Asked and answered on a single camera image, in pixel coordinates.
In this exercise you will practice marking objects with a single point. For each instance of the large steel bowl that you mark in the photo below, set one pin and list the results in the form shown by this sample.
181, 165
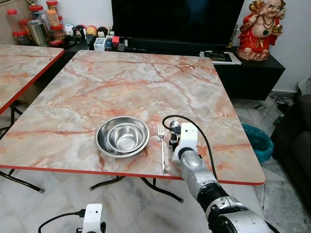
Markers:
104, 143

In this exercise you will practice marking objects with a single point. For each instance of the teal waste bin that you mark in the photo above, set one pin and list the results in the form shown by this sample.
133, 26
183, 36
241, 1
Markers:
257, 141

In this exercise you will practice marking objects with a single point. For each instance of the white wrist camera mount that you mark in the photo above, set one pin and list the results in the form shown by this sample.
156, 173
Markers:
187, 137
92, 216

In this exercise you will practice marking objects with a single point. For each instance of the black round toy figure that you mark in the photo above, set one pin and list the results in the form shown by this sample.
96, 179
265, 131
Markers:
102, 32

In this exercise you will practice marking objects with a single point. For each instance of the small red lid jar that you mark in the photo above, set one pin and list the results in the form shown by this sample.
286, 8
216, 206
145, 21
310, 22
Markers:
20, 38

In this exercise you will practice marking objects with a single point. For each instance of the steel fork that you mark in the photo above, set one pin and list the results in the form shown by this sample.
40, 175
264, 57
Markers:
162, 150

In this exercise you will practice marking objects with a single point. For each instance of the clear plastic box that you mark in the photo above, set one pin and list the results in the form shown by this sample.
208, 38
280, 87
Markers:
99, 44

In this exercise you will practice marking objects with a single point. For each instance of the stack of papers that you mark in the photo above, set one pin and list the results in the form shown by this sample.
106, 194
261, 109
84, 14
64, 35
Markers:
221, 57

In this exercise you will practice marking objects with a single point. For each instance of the black television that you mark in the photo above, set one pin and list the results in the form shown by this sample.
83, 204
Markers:
177, 22

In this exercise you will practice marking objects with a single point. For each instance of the dark sofa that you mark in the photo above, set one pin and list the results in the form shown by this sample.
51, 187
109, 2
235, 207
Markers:
296, 145

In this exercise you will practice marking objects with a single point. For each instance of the small red box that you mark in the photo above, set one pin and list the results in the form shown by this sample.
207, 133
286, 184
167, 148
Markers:
115, 40

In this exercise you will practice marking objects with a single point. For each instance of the yellow round toy figure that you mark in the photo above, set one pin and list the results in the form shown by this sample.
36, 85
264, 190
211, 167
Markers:
91, 30

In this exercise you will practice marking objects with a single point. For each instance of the stainless steel tumbler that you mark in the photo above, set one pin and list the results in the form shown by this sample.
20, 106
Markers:
37, 33

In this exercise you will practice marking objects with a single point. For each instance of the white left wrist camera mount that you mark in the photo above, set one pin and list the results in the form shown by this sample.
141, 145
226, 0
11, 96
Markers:
92, 216

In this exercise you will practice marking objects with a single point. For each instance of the red laughing buddha statue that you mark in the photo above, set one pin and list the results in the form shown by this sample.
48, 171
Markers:
260, 36

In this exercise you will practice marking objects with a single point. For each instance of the small steel bowl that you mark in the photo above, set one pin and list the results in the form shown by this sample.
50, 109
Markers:
125, 138

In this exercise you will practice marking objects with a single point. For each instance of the marble pattern folding table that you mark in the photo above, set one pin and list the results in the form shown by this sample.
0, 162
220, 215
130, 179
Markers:
19, 68
121, 82

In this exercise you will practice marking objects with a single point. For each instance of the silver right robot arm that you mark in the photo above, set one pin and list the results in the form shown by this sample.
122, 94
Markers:
194, 167

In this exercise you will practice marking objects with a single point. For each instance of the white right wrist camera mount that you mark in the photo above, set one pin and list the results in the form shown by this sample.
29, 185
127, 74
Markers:
187, 137

